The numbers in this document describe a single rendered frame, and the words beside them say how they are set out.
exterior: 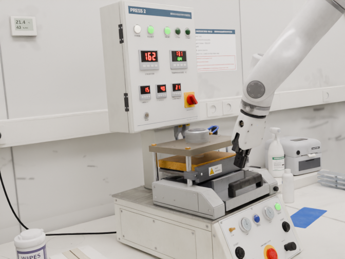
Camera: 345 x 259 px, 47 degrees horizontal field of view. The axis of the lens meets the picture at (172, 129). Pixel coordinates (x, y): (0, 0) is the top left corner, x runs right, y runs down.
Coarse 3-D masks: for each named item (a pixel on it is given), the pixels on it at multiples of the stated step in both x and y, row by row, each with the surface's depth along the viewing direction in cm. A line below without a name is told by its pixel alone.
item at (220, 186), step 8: (224, 176) 122; (232, 176) 124; (240, 176) 127; (216, 184) 119; (224, 184) 122; (264, 184) 125; (216, 192) 119; (224, 192) 119; (240, 192) 118; (248, 192) 118; (256, 192) 121; (264, 192) 124; (224, 200) 111; (232, 200) 113; (240, 200) 116; (248, 200) 119; (232, 208) 113
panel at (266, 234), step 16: (256, 208) 120; (272, 208) 125; (224, 224) 109; (256, 224) 117; (272, 224) 122; (240, 240) 111; (256, 240) 115; (272, 240) 119; (288, 240) 123; (256, 256) 112; (288, 256) 120
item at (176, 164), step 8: (208, 152) 138; (216, 152) 137; (224, 152) 136; (160, 160) 130; (168, 160) 128; (176, 160) 127; (184, 160) 126; (192, 160) 125; (200, 160) 124; (208, 160) 124; (216, 160) 125; (160, 168) 131; (168, 168) 127; (176, 168) 125; (184, 168) 122; (192, 168) 120
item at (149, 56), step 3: (144, 54) 129; (147, 54) 130; (150, 54) 131; (153, 54) 132; (144, 57) 130; (147, 57) 130; (150, 57) 131; (153, 57) 132; (144, 60) 130; (147, 60) 130; (150, 60) 131; (153, 60) 132
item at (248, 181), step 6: (258, 174) 122; (240, 180) 116; (246, 180) 118; (252, 180) 119; (258, 180) 122; (228, 186) 114; (234, 186) 113; (240, 186) 115; (246, 186) 118; (228, 192) 114; (234, 192) 113
